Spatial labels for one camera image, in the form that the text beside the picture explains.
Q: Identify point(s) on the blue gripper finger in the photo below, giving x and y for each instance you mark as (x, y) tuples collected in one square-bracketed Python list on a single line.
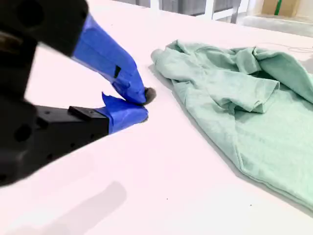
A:
[(73, 127), (102, 54)]

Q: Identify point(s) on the brown cardboard box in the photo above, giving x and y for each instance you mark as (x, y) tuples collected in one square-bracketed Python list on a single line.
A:
[(281, 7)]

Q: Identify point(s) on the white frame legs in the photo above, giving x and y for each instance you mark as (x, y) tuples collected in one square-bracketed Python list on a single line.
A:
[(210, 9)]

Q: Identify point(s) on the pale green T-shirt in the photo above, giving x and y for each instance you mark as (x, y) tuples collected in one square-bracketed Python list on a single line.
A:
[(256, 127)]

